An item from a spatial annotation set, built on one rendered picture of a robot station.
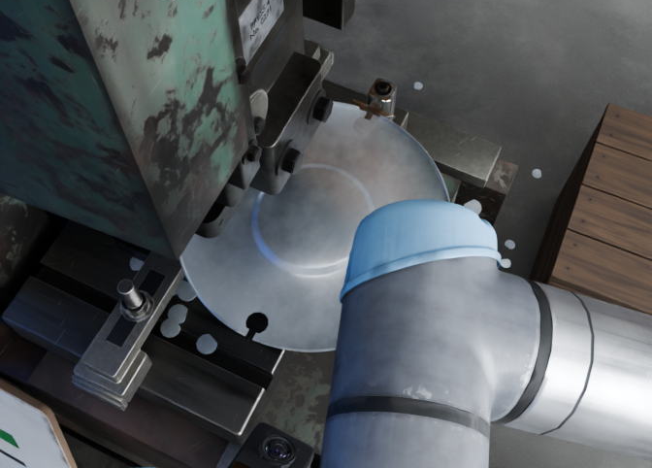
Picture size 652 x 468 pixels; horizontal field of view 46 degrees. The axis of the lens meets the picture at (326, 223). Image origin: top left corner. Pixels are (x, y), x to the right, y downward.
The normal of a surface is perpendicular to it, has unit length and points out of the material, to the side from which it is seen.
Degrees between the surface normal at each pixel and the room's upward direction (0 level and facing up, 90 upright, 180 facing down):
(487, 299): 23
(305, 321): 2
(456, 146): 0
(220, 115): 90
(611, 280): 0
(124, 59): 90
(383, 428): 18
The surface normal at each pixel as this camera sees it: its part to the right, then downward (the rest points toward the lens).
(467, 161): 0.00, -0.46
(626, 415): 0.14, 0.36
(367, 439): -0.49, -0.46
